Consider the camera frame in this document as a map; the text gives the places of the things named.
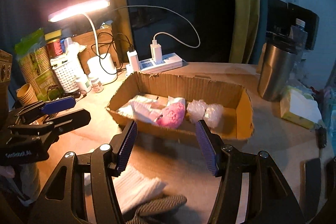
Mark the white towel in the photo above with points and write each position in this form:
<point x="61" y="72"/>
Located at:
<point x="134" y="188"/>

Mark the green paper cup package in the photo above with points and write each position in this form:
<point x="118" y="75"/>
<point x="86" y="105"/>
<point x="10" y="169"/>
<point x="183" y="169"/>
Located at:
<point x="34" y="62"/>

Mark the clear bubble wrap bundle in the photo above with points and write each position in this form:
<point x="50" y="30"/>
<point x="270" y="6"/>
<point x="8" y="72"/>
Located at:
<point x="210" y="113"/>

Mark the white perforated plastic basket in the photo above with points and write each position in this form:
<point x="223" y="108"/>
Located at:
<point x="64" y="68"/>

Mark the yellow curtain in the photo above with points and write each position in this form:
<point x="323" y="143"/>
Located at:
<point x="247" y="14"/>

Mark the orange label small bottle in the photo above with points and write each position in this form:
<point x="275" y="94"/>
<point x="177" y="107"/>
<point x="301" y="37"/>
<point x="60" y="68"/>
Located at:
<point x="96" y="84"/>

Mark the pink plush toy keychain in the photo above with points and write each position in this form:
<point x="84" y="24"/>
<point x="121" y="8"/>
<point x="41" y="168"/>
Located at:
<point x="172" y="116"/>

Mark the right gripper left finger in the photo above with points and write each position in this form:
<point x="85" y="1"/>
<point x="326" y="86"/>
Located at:
<point x="62" y="199"/>

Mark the open cardboard box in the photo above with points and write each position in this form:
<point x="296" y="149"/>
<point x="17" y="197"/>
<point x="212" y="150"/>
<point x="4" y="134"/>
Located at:
<point x="236" y="124"/>

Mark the white charger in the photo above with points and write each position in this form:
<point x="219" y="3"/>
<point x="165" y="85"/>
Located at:
<point x="133" y="60"/>
<point x="156" y="52"/>

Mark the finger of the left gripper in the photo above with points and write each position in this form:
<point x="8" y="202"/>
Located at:
<point x="60" y="121"/>
<point x="52" y="105"/>

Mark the red tin can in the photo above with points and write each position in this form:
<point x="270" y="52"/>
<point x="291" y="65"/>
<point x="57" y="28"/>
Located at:
<point x="54" y="48"/>

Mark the white LED desk lamp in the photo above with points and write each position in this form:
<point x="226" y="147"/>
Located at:
<point x="95" y="62"/>

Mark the yellow tissue pack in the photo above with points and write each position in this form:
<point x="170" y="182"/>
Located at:
<point x="300" y="108"/>

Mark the stack of paper cups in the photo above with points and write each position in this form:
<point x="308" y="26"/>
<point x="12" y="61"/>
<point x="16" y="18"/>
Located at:
<point x="26" y="95"/>

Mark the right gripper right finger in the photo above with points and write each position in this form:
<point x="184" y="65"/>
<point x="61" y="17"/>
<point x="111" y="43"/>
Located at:
<point x="270" y="198"/>

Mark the clear plastic water bottle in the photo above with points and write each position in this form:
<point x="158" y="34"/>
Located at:
<point x="299" y="36"/>

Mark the stainless steel tumbler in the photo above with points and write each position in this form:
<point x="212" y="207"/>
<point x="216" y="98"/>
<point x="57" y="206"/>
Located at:
<point x="279" y="57"/>

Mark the black car key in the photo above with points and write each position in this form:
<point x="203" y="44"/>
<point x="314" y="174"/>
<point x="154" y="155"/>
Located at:
<point x="321" y="137"/>

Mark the white charger left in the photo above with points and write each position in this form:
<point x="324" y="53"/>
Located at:
<point x="133" y="60"/>

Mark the white charger right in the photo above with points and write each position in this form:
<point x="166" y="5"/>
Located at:
<point x="156" y="52"/>

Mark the grey dotted glove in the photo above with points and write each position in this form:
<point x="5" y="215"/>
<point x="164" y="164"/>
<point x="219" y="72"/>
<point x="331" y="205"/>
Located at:
<point x="158" y="210"/>

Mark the black phone on table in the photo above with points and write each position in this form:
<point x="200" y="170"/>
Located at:
<point x="312" y="186"/>

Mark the black object at edge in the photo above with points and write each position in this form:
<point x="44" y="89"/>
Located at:
<point x="330" y="177"/>

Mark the white power strip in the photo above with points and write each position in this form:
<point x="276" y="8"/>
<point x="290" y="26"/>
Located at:
<point x="169" y="62"/>

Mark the white cloth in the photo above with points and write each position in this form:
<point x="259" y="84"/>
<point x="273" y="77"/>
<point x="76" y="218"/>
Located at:
<point x="146" y="109"/>

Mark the operator hand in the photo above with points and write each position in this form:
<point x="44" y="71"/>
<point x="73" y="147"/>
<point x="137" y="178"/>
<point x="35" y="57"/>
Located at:
<point x="7" y="171"/>

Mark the small white pill bottle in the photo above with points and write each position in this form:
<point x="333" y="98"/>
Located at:
<point x="83" y="83"/>

